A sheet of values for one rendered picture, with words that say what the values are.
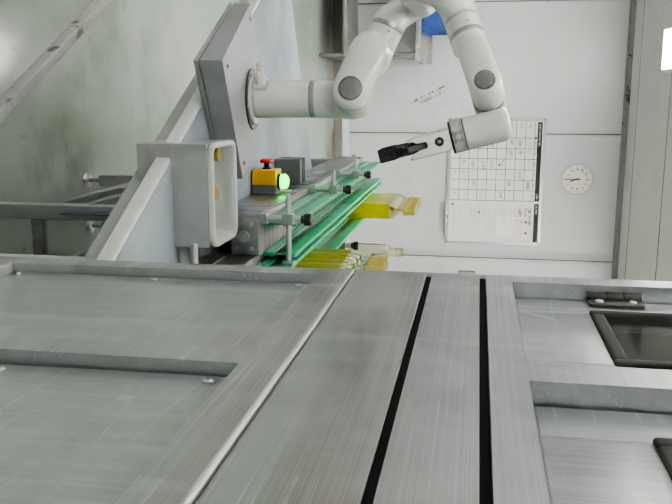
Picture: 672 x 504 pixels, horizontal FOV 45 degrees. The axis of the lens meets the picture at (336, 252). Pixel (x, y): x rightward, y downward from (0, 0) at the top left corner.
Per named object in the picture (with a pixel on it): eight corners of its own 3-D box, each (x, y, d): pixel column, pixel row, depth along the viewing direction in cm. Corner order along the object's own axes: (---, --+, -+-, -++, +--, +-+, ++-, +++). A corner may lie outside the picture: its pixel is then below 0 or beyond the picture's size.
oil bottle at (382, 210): (340, 217, 306) (414, 219, 302) (340, 203, 305) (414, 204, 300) (343, 215, 312) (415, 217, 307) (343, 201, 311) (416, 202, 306)
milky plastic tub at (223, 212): (176, 247, 173) (215, 249, 171) (172, 143, 168) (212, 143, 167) (203, 234, 190) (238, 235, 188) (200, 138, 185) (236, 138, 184)
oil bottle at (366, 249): (327, 258, 281) (401, 261, 277) (327, 242, 280) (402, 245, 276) (330, 257, 287) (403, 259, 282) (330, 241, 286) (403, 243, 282)
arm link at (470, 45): (452, 51, 195) (477, 125, 188) (444, 22, 183) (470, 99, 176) (486, 39, 194) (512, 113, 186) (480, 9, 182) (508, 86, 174)
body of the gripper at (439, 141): (460, 153, 179) (411, 166, 182) (461, 150, 189) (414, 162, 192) (452, 121, 178) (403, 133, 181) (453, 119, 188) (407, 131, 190)
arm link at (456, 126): (468, 151, 179) (456, 154, 179) (469, 149, 187) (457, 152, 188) (460, 118, 178) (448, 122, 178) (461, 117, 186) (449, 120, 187)
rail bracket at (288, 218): (258, 264, 190) (310, 266, 188) (257, 193, 187) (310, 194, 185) (262, 261, 193) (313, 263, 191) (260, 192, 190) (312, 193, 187)
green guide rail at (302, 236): (263, 256, 194) (296, 257, 193) (263, 252, 194) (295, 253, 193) (364, 179, 363) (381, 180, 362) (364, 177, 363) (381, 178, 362)
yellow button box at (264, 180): (250, 194, 230) (275, 194, 228) (250, 168, 228) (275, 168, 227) (257, 191, 236) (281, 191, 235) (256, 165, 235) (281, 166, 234)
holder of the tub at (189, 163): (175, 271, 174) (210, 272, 173) (170, 143, 169) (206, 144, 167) (202, 256, 191) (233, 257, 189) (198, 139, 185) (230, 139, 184)
